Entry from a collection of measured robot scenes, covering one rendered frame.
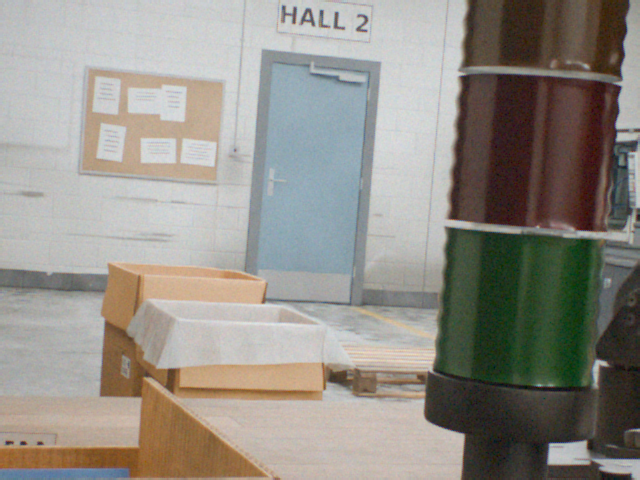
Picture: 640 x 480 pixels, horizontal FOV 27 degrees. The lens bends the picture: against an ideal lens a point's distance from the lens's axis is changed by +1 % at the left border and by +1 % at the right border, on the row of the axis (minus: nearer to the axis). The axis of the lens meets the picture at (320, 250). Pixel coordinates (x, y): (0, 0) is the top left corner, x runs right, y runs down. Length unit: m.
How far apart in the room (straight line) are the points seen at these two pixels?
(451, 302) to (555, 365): 0.03
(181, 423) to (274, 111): 10.95
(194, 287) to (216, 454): 3.98
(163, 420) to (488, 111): 0.45
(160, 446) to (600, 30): 0.48
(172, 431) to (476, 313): 0.42
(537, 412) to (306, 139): 11.40
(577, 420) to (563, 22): 0.09
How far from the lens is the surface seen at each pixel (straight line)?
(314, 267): 11.75
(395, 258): 12.01
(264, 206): 11.60
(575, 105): 0.30
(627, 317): 0.96
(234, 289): 4.64
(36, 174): 11.30
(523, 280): 0.29
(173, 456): 0.70
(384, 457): 0.95
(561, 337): 0.30
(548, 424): 0.30
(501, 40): 0.30
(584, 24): 0.30
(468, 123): 0.30
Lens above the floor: 1.09
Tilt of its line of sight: 3 degrees down
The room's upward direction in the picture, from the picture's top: 5 degrees clockwise
